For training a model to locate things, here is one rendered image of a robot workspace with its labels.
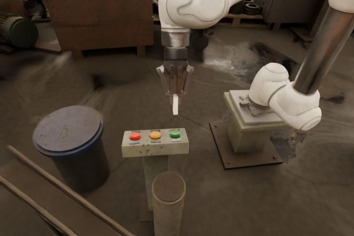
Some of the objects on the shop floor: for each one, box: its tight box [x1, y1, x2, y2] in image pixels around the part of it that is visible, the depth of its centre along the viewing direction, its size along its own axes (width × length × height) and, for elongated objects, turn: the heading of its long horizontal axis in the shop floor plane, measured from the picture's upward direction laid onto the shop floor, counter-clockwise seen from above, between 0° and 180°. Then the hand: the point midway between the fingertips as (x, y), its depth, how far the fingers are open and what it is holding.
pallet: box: [214, 0, 271, 28], centre depth 328 cm, size 120×81×44 cm
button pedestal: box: [122, 128, 189, 222], centre depth 103 cm, size 16×24×62 cm, turn 93°
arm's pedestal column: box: [209, 115, 283, 170], centre depth 149 cm, size 40×40×31 cm
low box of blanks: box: [44, 0, 154, 61], centre depth 240 cm, size 93×73×66 cm
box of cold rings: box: [249, 0, 327, 31], centre depth 317 cm, size 123×93×87 cm
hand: (175, 104), depth 80 cm, fingers closed
